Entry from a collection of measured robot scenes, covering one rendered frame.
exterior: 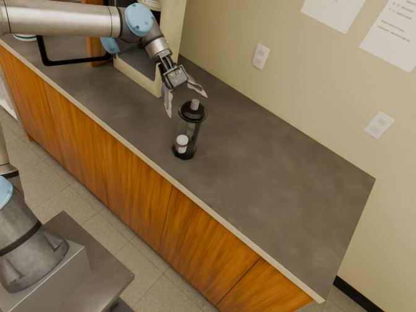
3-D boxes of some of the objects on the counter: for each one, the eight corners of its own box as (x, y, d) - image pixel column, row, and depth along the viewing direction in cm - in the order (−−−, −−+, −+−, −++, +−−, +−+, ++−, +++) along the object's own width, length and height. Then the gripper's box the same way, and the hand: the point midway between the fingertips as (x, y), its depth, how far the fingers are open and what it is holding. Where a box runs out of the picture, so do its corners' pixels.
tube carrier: (200, 146, 122) (212, 108, 106) (190, 163, 114) (201, 124, 99) (178, 136, 123) (186, 96, 107) (166, 152, 115) (173, 112, 100)
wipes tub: (32, 26, 154) (25, -3, 143) (46, 37, 151) (40, 8, 140) (7, 32, 146) (-3, 2, 135) (22, 44, 143) (13, 13, 132)
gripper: (135, 64, 89) (166, 121, 93) (189, 38, 92) (217, 93, 96) (135, 70, 97) (164, 121, 101) (185, 45, 100) (211, 95, 104)
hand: (189, 108), depth 101 cm, fingers open, 14 cm apart
